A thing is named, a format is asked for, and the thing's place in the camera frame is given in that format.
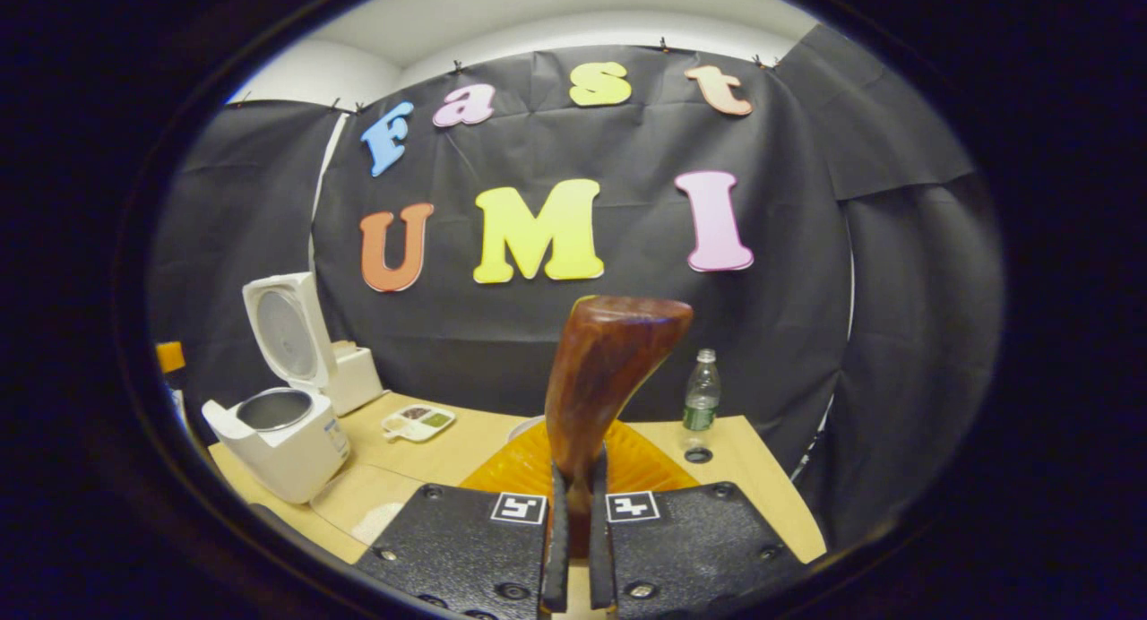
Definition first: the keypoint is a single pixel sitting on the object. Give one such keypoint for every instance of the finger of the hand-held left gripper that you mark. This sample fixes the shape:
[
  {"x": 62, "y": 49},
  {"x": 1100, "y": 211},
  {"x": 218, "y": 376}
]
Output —
[{"x": 170, "y": 356}]

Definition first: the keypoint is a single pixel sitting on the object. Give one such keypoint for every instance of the green label water bottle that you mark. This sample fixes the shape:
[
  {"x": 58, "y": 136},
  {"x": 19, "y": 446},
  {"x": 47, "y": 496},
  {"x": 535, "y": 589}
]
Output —
[{"x": 702, "y": 396}]

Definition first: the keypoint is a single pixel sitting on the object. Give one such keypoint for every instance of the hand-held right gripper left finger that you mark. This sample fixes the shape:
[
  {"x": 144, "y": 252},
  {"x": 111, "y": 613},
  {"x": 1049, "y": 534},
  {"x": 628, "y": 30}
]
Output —
[{"x": 557, "y": 548}]

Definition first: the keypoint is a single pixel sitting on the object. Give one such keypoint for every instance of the white round plate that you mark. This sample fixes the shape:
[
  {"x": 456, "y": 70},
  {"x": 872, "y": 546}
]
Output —
[{"x": 524, "y": 426}]

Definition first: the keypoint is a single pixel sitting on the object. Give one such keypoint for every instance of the white rice cooker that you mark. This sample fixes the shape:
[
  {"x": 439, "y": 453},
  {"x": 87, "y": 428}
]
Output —
[{"x": 287, "y": 459}]

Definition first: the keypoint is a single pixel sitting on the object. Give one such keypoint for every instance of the brown wooden spoon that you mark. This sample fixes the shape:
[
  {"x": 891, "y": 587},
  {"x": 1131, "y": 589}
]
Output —
[{"x": 600, "y": 369}]

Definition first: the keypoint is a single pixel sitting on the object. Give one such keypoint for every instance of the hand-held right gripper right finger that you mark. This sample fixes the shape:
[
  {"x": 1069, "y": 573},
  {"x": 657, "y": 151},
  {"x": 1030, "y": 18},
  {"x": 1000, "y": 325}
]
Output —
[{"x": 599, "y": 557}]

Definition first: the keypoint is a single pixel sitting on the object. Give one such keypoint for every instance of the black table grommet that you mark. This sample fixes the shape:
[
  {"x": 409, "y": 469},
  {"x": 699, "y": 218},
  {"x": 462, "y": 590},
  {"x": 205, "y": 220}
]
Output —
[{"x": 698, "y": 455}]

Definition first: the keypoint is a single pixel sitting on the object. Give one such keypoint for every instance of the white toaster with bread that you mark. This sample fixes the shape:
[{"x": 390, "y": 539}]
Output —
[{"x": 358, "y": 383}]

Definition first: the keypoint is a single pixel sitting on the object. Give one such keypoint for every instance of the black backdrop cloth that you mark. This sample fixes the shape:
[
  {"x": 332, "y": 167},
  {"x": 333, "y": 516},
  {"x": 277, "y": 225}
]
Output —
[{"x": 806, "y": 288}]

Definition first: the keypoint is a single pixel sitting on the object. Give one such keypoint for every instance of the small white divided dish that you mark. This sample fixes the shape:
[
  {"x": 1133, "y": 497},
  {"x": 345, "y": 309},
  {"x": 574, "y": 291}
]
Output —
[{"x": 417, "y": 423}]

